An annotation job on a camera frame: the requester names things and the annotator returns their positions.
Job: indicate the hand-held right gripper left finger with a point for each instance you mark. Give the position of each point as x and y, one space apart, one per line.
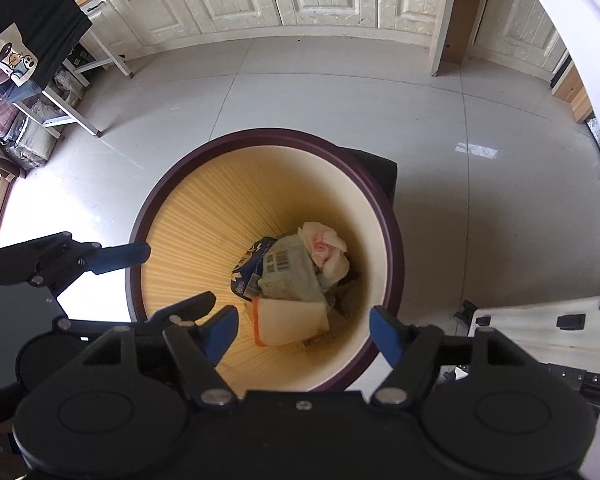
222 332

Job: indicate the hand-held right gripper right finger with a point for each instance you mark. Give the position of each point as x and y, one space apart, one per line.
385 332

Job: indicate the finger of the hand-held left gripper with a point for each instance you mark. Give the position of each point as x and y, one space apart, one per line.
190 307
120 256

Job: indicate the white orange carton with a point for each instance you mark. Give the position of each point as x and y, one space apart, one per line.
290 322

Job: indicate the round beige waste bin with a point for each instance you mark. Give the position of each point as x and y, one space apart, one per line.
190 220

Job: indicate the pale green barcode packet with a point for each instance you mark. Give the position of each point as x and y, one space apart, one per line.
290 270

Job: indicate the white red-print plastic bag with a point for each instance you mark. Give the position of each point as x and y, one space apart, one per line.
325 250

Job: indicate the grey storage bag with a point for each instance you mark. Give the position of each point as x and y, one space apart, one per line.
30 145

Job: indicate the black flat board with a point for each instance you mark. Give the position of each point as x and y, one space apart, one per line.
375 170

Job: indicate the cartoon print tote bag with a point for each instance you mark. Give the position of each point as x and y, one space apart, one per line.
15 60

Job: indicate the black cloth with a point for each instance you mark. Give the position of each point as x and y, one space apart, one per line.
40 5

